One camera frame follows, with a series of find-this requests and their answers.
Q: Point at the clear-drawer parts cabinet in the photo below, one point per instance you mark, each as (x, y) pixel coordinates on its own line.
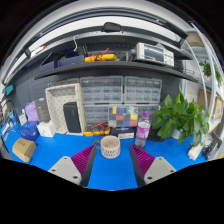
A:
(101, 89)
(150, 108)
(142, 90)
(96, 113)

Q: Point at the black box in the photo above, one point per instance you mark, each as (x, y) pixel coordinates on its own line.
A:
(155, 136)

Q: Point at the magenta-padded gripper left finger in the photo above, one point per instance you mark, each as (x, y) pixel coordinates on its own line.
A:
(68, 168)

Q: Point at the white power adapter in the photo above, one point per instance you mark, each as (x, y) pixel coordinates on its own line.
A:
(196, 152)

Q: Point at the clear organizer with coloured parts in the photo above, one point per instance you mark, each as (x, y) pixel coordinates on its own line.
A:
(122, 116)

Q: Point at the purple plastic bag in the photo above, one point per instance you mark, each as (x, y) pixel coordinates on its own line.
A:
(30, 111)

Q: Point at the dark grey flat box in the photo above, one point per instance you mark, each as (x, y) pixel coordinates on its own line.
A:
(43, 110)

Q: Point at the black speaker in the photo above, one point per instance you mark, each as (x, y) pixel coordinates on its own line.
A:
(72, 117)

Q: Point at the white pegboard tray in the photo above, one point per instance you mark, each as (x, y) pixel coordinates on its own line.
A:
(55, 100)

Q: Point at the white metal rack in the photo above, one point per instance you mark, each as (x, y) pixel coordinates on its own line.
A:
(213, 100)

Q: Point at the beige patterned mug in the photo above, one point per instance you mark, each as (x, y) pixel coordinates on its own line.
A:
(110, 150)

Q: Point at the brown cardboard box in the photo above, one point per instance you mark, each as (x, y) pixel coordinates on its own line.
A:
(24, 149)

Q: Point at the yellow multimeter with red leads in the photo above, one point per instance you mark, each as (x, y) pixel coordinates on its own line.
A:
(96, 131)

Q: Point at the grey overhead shelf with equipment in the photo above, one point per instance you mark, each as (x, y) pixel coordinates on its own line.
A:
(110, 66)

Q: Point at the blue box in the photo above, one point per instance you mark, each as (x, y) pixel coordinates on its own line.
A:
(29, 130)

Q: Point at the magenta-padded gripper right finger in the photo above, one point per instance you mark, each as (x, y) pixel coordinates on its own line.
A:
(156, 168)

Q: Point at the small white box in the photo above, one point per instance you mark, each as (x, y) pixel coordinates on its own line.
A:
(22, 119)

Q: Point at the clear bottle with purple label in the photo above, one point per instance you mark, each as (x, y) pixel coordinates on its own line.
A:
(143, 131)

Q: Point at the green potted plant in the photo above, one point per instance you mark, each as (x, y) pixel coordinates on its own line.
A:
(181, 116)

